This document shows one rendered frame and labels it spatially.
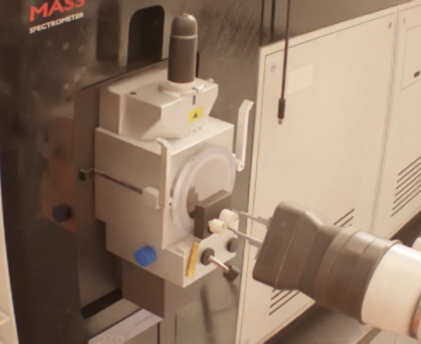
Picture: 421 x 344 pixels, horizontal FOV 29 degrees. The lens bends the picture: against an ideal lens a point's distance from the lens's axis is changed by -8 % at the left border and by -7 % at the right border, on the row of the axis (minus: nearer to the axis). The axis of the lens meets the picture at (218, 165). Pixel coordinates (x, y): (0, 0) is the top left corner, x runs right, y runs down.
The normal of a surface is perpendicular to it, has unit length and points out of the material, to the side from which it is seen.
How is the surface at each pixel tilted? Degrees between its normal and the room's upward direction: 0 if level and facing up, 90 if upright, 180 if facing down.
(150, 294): 90
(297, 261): 64
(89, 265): 90
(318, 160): 90
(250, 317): 90
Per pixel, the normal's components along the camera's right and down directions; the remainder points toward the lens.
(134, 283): -0.60, 0.31
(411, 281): -0.24, -0.41
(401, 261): -0.14, -0.76
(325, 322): 0.06, -0.90
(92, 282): 0.79, 0.30
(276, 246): -0.51, -0.13
